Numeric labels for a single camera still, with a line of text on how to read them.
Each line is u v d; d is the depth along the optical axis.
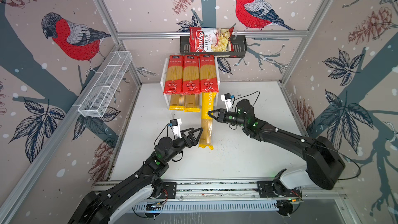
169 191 0.73
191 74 0.76
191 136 0.66
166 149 0.58
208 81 0.73
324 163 0.43
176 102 0.86
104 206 0.43
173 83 0.72
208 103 0.77
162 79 0.74
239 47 0.95
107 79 0.81
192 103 0.86
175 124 0.69
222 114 0.69
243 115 0.62
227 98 0.73
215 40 0.88
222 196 0.73
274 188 0.67
